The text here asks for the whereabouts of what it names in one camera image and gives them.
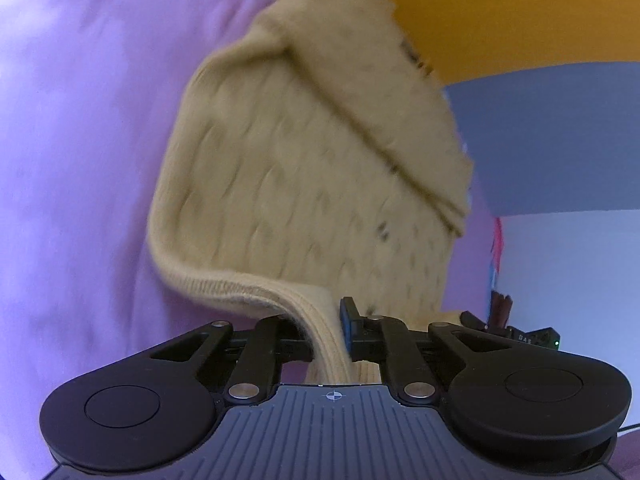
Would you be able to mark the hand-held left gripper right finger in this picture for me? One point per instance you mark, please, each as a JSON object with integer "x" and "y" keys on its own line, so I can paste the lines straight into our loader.
{"x": 350, "y": 325}

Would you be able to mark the grey headboard panel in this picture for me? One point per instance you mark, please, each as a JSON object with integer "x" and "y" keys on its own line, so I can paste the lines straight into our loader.
{"x": 550, "y": 145}

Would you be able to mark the orange headboard panel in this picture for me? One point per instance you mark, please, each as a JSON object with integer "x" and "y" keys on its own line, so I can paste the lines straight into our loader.
{"x": 500, "y": 15}

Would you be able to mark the red and blue object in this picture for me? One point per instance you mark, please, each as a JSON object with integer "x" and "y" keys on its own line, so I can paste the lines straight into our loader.
{"x": 497, "y": 255}

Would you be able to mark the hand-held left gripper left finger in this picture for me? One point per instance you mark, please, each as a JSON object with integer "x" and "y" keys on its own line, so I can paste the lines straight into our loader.
{"x": 260, "y": 355}

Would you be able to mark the pink printed bedsheet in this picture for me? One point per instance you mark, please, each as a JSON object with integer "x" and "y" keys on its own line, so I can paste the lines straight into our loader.
{"x": 80, "y": 160}

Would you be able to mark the dark red object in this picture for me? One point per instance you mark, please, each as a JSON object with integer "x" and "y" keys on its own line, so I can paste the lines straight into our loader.
{"x": 501, "y": 310}

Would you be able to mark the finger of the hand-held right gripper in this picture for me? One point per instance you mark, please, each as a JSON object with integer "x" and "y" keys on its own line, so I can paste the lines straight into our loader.
{"x": 475, "y": 321}

